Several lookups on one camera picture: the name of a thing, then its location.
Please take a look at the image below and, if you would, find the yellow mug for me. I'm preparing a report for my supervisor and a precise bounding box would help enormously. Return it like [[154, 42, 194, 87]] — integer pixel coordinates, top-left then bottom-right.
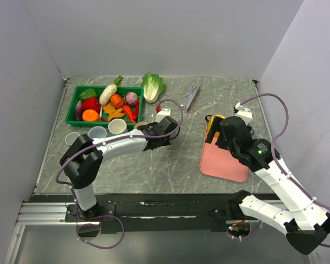
[[205, 114, 225, 137]]

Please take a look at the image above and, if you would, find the cream mug black handle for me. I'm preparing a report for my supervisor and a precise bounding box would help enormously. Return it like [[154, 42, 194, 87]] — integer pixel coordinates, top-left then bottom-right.
[[108, 119, 128, 135]]

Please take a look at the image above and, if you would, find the grey blue printed mug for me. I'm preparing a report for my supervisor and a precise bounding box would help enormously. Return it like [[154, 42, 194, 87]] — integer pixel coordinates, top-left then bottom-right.
[[64, 131, 80, 146]]

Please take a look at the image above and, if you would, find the dark grey mug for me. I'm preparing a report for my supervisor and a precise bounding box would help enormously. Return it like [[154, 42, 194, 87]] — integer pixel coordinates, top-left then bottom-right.
[[134, 121, 148, 129]]

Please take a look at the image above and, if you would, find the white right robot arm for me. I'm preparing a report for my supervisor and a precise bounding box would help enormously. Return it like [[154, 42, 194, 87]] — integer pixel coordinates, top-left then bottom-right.
[[205, 111, 330, 255]]

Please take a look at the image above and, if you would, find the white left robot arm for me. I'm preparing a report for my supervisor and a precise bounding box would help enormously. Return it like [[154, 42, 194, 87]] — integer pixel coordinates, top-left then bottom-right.
[[58, 115, 180, 221]]

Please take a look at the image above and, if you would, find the red chili pepper upright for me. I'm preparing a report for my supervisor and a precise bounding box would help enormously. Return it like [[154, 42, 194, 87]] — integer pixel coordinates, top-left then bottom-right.
[[132, 100, 140, 122]]

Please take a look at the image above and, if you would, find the pink plastic tray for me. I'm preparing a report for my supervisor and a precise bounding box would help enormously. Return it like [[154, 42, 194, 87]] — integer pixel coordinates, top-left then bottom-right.
[[200, 137, 248, 183]]

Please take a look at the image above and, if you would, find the orange carrot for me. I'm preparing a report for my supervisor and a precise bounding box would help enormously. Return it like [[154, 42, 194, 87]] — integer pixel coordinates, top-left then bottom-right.
[[123, 105, 136, 123]]

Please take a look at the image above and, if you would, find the green lettuce head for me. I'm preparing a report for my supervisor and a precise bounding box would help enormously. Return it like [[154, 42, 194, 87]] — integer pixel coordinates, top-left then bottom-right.
[[141, 72, 166, 103]]

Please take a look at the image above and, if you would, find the purple onion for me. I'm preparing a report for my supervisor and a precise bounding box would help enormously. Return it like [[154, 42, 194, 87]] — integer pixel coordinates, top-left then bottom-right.
[[125, 92, 139, 106]]

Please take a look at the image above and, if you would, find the red white toothpaste box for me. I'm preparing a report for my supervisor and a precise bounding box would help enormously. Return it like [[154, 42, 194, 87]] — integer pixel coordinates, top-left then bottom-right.
[[180, 83, 200, 113]]

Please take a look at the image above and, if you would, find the yellow ginger root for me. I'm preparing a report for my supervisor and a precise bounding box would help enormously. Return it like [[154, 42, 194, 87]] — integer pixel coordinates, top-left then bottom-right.
[[103, 103, 125, 122]]

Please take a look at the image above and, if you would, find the small orange pumpkin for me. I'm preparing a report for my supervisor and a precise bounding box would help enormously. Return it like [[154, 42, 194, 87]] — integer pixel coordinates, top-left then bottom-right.
[[110, 94, 125, 109]]

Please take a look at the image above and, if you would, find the white daikon radish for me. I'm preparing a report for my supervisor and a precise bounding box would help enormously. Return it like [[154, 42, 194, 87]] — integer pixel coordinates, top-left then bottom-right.
[[99, 75, 123, 117]]

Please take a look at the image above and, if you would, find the red bell pepper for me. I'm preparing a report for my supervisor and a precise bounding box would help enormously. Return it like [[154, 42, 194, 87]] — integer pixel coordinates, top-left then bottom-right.
[[81, 97, 101, 112]]

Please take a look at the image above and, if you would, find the green bell pepper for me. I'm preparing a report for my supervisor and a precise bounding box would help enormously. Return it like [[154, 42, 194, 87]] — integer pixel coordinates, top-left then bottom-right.
[[79, 88, 97, 102]]

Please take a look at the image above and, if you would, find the purple eggplant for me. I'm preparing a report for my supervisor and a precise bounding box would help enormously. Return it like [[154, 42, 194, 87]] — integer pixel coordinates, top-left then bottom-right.
[[74, 101, 83, 121]]

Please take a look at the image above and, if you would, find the green plastic crate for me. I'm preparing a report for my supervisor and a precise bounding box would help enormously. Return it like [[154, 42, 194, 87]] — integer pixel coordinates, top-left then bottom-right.
[[65, 86, 144, 128]]

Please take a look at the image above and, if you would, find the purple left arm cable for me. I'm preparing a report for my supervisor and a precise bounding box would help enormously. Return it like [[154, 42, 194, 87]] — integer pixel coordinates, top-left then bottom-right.
[[56, 98, 184, 193]]

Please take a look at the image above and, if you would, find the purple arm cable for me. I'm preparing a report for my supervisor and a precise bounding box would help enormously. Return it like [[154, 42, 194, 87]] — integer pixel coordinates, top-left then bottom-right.
[[239, 92, 330, 249], [56, 98, 184, 193]]

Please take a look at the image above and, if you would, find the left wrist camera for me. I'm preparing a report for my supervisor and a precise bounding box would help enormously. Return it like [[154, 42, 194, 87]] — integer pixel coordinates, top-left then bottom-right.
[[155, 105, 171, 123]]

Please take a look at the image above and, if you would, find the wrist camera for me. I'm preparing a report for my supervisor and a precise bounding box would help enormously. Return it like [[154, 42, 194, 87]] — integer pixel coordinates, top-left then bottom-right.
[[234, 102, 252, 125], [155, 105, 171, 123]]

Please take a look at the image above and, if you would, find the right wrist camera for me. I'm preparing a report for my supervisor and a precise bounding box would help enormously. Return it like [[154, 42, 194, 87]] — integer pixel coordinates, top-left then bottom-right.
[[234, 102, 252, 125]]

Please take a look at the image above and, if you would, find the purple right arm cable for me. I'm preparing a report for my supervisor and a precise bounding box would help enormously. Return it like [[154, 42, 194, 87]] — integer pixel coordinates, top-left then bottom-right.
[[239, 92, 330, 249]]

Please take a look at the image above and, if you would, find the black front mounting rail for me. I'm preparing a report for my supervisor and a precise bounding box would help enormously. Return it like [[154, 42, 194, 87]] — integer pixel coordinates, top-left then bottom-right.
[[65, 194, 245, 234]]

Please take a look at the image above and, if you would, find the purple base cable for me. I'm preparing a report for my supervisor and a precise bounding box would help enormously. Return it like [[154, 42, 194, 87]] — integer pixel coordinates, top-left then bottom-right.
[[76, 214, 125, 250]]

